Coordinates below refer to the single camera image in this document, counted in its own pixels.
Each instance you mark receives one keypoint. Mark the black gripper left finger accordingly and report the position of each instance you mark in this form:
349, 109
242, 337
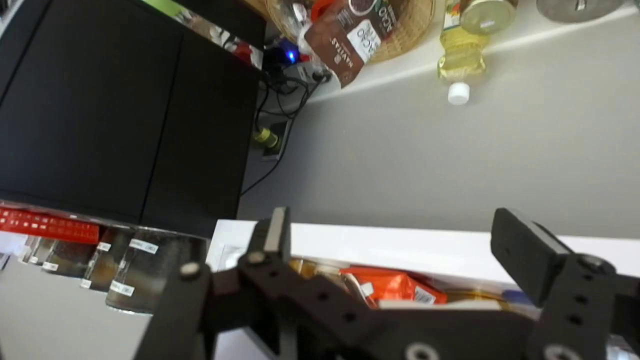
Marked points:
276, 235

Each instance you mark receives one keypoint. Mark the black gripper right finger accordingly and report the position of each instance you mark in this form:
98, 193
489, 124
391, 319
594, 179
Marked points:
526, 254

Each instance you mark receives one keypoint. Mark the red Tim Hortons bag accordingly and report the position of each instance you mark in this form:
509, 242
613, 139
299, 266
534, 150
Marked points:
391, 287

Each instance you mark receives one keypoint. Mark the glass jar white label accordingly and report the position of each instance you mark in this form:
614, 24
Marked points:
150, 276
111, 260
57, 257

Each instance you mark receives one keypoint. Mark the device with blue light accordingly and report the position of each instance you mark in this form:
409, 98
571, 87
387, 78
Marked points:
286, 53

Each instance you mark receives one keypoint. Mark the black cabinet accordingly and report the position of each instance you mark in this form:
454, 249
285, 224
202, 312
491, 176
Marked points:
101, 101

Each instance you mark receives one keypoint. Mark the yellow cooking oil bottle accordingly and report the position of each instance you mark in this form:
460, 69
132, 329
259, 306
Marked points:
463, 40

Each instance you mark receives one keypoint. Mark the red patterned strip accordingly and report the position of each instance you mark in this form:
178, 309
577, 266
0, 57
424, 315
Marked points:
46, 226

